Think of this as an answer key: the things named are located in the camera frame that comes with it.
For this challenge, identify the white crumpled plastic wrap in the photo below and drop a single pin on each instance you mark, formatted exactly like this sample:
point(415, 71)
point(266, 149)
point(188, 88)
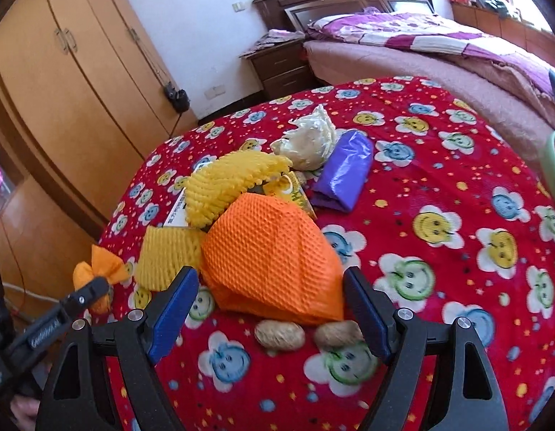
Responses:
point(309, 143)

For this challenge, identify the wooden wardrobe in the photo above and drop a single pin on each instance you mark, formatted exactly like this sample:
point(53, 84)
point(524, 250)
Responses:
point(57, 98)

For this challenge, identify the long yellow foam net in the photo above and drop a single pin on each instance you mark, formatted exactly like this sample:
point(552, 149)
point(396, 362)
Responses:
point(219, 188)

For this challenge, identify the purple plastic bag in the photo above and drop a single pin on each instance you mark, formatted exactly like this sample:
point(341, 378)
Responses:
point(342, 170)

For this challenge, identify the white paper card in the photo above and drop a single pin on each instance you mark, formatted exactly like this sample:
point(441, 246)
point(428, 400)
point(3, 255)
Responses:
point(176, 211)

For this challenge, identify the dark wooden headboard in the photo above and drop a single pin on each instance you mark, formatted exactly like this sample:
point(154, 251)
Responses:
point(304, 0)

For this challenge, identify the short yellow foam net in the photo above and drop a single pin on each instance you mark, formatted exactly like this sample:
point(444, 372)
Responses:
point(165, 256)

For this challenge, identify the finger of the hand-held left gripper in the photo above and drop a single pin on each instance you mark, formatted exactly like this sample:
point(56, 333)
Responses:
point(86, 294)

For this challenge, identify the wooden window cabinet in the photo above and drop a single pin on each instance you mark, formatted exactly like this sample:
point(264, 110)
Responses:
point(506, 31)

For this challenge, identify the bed with pink sheet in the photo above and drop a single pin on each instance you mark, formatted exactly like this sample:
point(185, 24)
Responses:
point(372, 63)

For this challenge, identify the peanut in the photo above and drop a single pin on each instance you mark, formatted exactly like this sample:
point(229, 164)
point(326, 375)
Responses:
point(336, 333)
point(279, 336)

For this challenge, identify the large orange foam net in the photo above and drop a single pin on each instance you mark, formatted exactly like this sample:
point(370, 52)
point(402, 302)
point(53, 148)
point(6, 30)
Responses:
point(268, 256)

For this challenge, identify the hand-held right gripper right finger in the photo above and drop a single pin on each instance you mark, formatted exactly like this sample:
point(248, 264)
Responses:
point(367, 314)

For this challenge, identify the red bin with green rim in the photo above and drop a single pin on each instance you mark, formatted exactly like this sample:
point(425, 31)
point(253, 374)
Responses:
point(554, 166)

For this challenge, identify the dark wooden nightstand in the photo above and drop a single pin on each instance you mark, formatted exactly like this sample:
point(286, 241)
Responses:
point(282, 67)

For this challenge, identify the yellow printed carton box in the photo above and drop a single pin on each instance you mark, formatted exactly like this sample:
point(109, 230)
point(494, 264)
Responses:
point(300, 195)

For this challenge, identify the dark clothes pile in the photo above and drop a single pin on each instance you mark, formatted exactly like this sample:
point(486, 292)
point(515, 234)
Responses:
point(502, 8)

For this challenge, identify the pile of papers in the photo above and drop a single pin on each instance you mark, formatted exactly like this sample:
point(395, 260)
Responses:
point(277, 38)

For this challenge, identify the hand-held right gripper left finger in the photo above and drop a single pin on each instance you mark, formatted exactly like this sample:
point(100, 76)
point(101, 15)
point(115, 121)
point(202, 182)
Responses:
point(174, 314)

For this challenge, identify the red flower printed blanket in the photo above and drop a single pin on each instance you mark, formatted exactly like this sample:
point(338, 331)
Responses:
point(439, 188)

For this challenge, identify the purple white quilt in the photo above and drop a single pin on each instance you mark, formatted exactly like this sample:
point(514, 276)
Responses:
point(394, 31)

